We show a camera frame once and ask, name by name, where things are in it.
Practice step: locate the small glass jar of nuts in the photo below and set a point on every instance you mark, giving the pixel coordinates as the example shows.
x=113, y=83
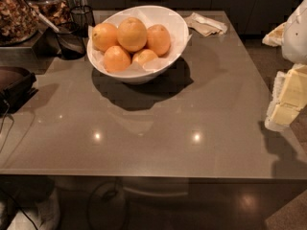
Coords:
x=57, y=11

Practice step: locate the large glass jar of nuts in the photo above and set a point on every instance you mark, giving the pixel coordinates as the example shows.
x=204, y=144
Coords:
x=17, y=22

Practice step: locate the dark brown tray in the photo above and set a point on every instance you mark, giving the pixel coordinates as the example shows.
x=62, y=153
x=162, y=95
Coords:
x=16, y=88

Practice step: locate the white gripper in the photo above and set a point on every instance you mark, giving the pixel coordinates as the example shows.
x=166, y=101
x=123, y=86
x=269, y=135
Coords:
x=295, y=37

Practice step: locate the grey metal stand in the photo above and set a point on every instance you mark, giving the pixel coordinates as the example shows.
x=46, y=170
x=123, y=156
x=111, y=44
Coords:
x=35, y=54

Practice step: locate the black wire mesh cup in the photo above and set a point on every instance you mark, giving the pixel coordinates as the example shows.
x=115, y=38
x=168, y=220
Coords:
x=83, y=16

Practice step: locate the front right small orange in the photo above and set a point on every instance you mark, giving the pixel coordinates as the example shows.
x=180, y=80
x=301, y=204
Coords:
x=144, y=56

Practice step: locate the white paper bowl liner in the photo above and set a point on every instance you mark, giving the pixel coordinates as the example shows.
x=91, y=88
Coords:
x=179, y=39

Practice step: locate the crumpled beige napkin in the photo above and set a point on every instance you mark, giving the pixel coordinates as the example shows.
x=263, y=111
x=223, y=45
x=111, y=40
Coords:
x=204, y=25

